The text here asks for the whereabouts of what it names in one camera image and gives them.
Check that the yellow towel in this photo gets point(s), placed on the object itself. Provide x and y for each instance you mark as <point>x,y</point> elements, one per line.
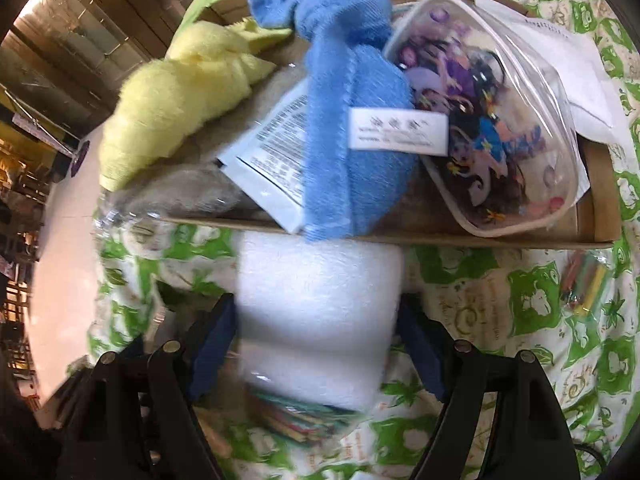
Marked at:
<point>160,105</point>

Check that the grey cloth in plastic bag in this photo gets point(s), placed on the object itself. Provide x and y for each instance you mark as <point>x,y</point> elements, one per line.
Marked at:
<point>190,195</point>

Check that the blue towel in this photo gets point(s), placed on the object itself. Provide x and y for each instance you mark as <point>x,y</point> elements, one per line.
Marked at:
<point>350,185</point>

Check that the white table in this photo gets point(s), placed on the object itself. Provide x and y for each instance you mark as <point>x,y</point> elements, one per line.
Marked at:
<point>65,260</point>

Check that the white printed packet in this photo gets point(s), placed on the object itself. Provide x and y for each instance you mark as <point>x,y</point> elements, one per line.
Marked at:
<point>585,85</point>

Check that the colourful strips packet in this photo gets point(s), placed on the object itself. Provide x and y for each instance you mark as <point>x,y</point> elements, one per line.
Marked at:
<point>585,285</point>
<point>300,417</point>

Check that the wooden cabinet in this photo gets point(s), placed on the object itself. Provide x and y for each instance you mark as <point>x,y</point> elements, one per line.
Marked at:
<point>100,20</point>

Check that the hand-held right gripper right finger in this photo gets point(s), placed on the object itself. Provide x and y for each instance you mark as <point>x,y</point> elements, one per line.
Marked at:
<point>420,340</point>

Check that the white foam roll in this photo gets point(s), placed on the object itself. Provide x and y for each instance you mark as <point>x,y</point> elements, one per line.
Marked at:
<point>320,310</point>

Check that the clear cartoon print pouch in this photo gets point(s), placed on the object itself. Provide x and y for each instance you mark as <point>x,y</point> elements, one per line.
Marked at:
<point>500,135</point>

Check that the brown cardboard box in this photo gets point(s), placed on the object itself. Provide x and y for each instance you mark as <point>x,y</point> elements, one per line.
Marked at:
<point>592,195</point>

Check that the green and white printed blanket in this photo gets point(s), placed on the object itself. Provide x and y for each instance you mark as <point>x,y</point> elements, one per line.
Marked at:
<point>500,285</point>

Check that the white packet red label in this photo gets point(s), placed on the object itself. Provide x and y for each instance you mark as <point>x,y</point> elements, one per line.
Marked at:
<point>270,160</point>

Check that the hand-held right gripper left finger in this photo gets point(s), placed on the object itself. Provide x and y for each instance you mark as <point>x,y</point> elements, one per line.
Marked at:
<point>215,345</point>

